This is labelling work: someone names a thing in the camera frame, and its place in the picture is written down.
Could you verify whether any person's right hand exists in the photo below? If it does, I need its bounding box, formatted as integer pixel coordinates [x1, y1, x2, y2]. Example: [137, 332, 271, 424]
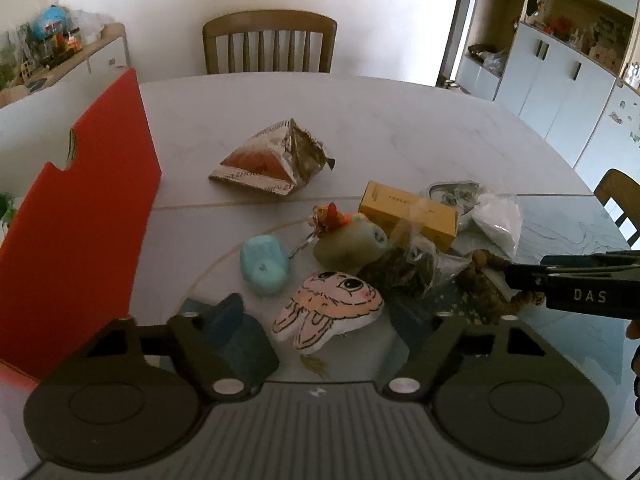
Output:
[626, 317, 640, 411]

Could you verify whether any white powder bag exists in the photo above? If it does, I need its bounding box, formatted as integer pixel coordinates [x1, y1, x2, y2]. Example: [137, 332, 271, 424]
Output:
[470, 192, 523, 256]

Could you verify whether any red cardboard box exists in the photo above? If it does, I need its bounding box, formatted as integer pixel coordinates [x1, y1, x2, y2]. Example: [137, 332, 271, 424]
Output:
[0, 67, 163, 396]

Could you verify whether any white wall cabinet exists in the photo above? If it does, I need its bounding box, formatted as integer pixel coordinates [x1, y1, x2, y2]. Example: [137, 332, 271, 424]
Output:
[457, 0, 640, 196]

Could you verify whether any clear bag of dried herbs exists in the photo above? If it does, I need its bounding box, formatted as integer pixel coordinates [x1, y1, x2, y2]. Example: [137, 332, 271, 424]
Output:
[357, 235, 471, 302]

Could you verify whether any yellow carton box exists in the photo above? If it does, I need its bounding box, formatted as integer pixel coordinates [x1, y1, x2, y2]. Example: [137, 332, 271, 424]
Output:
[358, 180, 459, 253]

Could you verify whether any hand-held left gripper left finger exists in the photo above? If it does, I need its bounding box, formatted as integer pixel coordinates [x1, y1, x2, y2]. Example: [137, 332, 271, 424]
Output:
[82, 292, 281, 403]

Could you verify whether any green soft toy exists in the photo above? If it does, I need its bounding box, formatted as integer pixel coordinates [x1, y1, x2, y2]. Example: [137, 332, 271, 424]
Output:
[313, 217, 391, 267]

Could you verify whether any green potted plant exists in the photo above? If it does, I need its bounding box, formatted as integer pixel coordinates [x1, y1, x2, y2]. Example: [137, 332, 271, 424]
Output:
[0, 192, 18, 233]

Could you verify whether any clear plastic bag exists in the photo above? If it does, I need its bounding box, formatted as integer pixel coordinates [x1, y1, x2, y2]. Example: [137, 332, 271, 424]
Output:
[425, 180, 483, 231]

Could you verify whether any white wooden sideboard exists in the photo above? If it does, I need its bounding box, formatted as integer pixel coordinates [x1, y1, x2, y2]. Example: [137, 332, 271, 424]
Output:
[0, 22, 131, 108]

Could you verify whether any pink bunny plush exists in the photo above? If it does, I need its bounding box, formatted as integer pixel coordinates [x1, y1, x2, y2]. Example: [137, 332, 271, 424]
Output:
[271, 270, 385, 358]

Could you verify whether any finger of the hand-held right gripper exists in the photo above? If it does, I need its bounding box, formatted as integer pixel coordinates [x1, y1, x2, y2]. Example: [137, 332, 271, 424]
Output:
[504, 260, 552, 294]
[541, 250, 640, 276]

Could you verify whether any silver orange snack packet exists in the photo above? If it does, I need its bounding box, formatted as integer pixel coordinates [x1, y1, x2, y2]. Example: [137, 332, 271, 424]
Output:
[208, 119, 336, 196]

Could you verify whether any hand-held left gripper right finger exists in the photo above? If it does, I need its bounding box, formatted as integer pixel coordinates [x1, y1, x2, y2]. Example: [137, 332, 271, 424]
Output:
[382, 295, 551, 403]

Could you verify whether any wooden slat-back chair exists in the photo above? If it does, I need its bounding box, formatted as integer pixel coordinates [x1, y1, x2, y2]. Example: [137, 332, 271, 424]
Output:
[202, 9, 338, 76]
[593, 168, 640, 249]

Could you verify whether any light blue soft toy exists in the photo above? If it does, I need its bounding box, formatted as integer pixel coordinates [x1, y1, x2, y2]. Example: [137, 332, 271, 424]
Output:
[240, 233, 291, 295]

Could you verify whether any white plastic bag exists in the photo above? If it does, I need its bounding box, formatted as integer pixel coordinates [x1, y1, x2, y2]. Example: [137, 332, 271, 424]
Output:
[67, 9, 108, 46]

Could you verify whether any brown plush toy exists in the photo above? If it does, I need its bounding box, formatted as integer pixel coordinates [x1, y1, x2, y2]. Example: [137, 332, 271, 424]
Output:
[457, 249, 546, 324]

